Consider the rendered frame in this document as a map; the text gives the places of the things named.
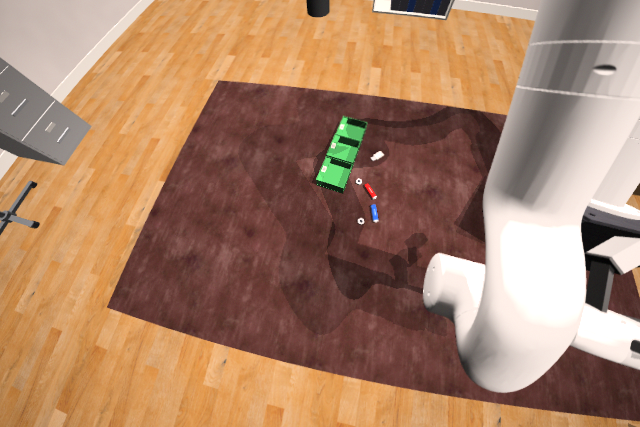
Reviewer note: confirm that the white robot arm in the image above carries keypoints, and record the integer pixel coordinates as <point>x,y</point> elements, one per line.
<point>576,101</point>

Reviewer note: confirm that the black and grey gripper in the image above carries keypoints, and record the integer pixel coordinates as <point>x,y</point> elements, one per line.
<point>610,336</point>

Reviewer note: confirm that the red battery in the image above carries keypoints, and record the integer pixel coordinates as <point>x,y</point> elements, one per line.
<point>370,191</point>

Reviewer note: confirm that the green rack of bins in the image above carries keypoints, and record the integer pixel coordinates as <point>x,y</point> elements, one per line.
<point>338,163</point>

